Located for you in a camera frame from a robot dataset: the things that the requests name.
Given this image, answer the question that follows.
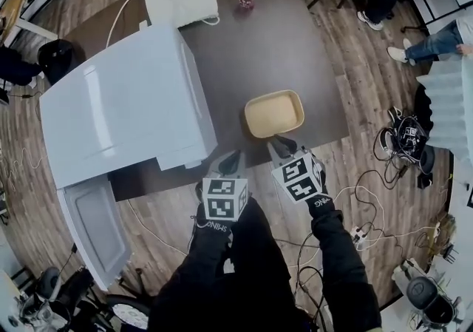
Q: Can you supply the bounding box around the black harness with cables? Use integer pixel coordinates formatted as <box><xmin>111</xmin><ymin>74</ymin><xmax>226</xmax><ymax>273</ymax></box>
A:
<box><xmin>372</xmin><ymin>104</ymin><xmax>437</xmax><ymax>188</ymax></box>

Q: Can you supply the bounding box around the white power strip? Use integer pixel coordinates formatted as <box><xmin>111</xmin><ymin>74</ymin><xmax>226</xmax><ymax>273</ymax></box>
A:
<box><xmin>349</xmin><ymin>225</ymin><xmax>371</xmax><ymax>251</ymax></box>

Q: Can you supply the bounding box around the black backpack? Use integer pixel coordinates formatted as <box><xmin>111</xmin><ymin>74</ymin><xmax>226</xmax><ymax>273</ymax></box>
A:
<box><xmin>36</xmin><ymin>38</ymin><xmax>81</xmax><ymax>86</ymax></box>

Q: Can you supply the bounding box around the person's right forearm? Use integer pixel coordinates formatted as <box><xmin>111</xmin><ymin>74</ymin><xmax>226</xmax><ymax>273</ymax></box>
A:
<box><xmin>305</xmin><ymin>155</ymin><xmax>382</xmax><ymax>332</ymax></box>

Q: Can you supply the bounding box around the person's left forearm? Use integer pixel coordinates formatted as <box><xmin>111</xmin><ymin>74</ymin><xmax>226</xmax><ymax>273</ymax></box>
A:
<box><xmin>147</xmin><ymin>189</ymin><xmax>252</xmax><ymax>332</ymax></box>

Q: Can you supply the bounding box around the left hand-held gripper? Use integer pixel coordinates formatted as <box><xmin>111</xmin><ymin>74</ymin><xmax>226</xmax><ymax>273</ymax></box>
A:
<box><xmin>201</xmin><ymin>149</ymin><xmax>250</xmax><ymax>222</ymax></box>

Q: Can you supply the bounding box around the person's own body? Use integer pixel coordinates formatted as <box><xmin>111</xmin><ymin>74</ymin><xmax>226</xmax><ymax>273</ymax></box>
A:
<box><xmin>217</xmin><ymin>197</ymin><xmax>307</xmax><ymax>332</ymax></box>

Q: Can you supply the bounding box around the white corrugated sheet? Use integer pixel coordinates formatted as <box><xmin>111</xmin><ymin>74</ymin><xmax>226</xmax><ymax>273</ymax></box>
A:
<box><xmin>415</xmin><ymin>58</ymin><xmax>473</xmax><ymax>161</ymax></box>

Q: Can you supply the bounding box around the white box cable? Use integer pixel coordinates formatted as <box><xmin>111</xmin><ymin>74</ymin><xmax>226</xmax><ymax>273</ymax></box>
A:
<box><xmin>105</xmin><ymin>0</ymin><xmax>149</xmax><ymax>49</ymax></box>

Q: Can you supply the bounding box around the white floor cable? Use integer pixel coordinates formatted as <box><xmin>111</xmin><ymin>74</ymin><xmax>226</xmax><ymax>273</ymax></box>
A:
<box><xmin>332</xmin><ymin>184</ymin><xmax>443</xmax><ymax>250</ymax></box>

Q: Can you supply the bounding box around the wooden desk with white legs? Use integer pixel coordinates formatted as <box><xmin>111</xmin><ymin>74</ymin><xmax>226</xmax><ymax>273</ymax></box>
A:
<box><xmin>0</xmin><ymin>0</ymin><xmax>60</xmax><ymax>45</ymax></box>

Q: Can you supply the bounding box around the beige rectangular tray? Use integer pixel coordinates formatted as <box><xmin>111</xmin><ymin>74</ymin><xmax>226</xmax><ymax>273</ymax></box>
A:
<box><xmin>243</xmin><ymin>89</ymin><xmax>306</xmax><ymax>139</ymax></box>

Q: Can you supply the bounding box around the white microwave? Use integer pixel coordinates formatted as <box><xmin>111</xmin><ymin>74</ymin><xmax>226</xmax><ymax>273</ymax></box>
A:
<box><xmin>38</xmin><ymin>23</ymin><xmax>219</xmax><ymax>293</ymax></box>

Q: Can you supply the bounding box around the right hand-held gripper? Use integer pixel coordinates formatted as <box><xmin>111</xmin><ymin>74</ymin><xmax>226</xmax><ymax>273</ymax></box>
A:
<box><xmin>267</xmin><ymin>135</ymin><xmax>327</xmax><ymax>206</ymax></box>

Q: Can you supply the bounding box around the black round appliance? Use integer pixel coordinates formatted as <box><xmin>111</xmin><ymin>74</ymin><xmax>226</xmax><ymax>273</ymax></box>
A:
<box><xmin>405</xmin><ymin>276</ymin><xmax>456</xmax><ymax>328</ymax></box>

